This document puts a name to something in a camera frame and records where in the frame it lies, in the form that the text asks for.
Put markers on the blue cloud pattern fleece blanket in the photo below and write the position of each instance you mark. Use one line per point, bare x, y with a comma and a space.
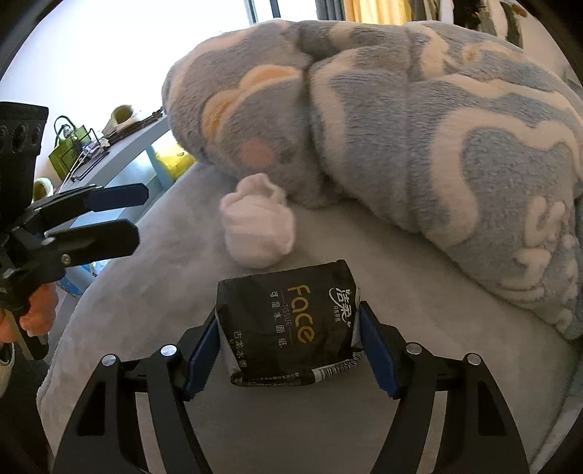
410, 136

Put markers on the black tissue pack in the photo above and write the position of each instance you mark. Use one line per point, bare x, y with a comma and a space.
282, 328

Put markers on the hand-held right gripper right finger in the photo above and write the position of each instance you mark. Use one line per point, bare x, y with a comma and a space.
380, 355

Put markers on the cream plush slipper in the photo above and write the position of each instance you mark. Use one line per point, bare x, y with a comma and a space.
120, 116
43, 187

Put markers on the light blue table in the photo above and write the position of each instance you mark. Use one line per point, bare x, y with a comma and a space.
136, 141

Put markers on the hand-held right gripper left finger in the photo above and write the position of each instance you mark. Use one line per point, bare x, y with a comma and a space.
202, 360

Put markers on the person's left hand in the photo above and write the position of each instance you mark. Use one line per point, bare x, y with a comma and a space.
41, 312

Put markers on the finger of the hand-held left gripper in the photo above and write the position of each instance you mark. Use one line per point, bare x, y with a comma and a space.
100, 244
114, 196

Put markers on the white balled socks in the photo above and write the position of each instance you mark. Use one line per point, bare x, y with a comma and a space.
255, 228

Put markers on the hanging clothes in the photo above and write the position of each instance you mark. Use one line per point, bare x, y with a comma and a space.
501, 18

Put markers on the white blue printed bag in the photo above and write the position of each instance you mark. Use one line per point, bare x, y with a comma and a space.
79, 282

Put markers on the yellow plastic bag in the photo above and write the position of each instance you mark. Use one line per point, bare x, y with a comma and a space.
175, 164

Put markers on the grey bed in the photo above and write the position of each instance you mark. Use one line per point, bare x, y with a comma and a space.
432, 319

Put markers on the yellow curtain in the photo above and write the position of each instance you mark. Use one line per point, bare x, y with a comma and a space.
378, 11

